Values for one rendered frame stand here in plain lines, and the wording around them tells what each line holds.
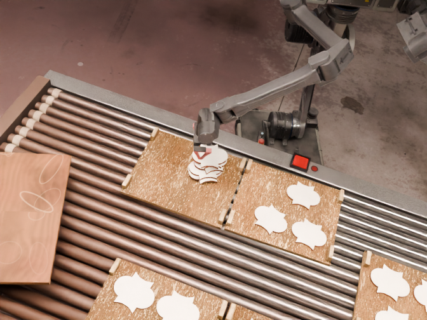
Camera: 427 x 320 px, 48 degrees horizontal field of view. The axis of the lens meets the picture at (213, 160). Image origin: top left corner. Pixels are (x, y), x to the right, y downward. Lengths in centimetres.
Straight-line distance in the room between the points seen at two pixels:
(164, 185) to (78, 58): 210
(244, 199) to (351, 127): 191
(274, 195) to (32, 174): 92
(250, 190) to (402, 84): 253
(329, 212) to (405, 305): 43
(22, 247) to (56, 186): 25
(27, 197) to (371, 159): 245
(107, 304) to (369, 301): 90
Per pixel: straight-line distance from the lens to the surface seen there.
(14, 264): 167
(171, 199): 187
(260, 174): 200
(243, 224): 185
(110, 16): 423
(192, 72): 375
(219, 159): 193
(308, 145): 312
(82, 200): 190
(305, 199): 197
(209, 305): 170
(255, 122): 314
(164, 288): 170
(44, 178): 182
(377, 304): 187
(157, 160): 198
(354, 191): 211
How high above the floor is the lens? 251
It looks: 52 degrees down
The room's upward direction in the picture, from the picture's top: 12 degrees clockwise
